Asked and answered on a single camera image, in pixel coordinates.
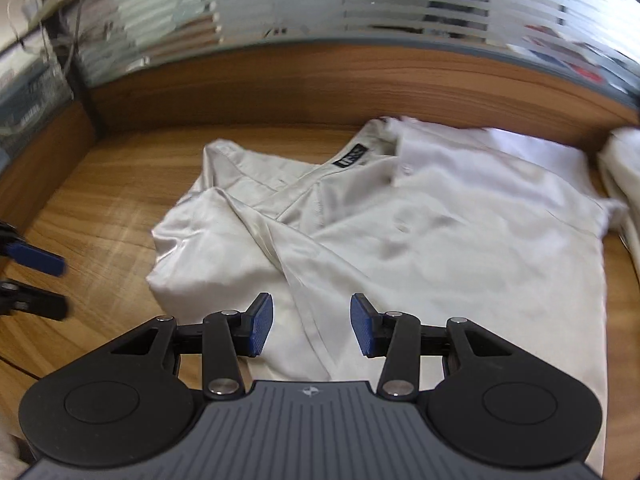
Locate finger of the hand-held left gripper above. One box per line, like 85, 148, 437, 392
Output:
0, 280, 69, 321
0, 220, 67, 277

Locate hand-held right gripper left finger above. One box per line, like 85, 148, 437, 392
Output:
107, 292, 275, 401

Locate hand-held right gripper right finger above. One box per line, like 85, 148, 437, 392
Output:
350, 292, 516, 401

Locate white satin shirt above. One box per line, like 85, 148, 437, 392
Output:
146, 116, 628, 480

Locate folded white garment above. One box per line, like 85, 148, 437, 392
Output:
597, 126, 640, 261

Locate tangled cables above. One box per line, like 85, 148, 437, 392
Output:
7, 0, 86, 73

